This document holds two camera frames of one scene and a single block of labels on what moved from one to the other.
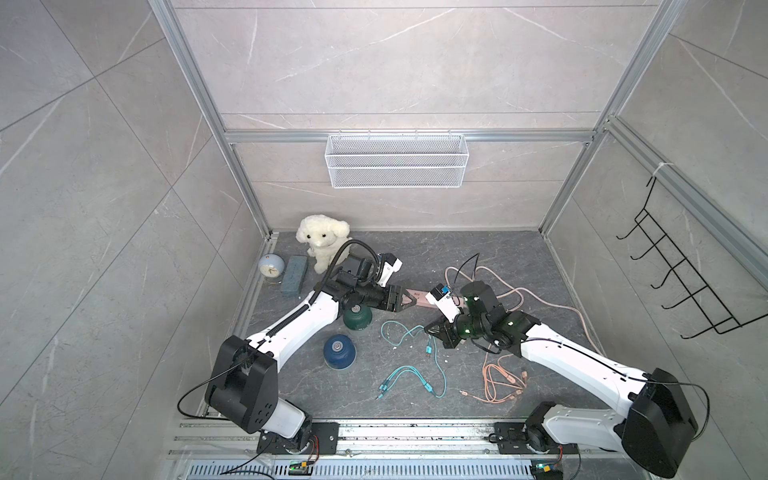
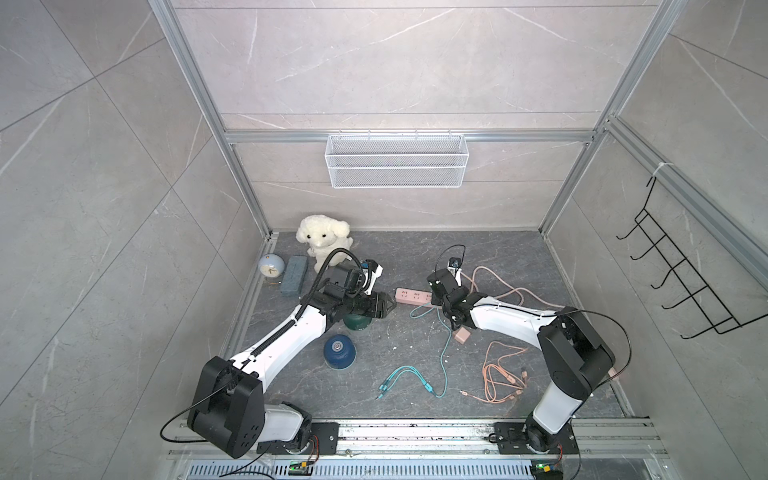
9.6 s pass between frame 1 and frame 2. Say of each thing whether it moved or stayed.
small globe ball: stayed
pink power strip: stayed
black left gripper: moved
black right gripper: moved
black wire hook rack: stayed
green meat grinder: stayed
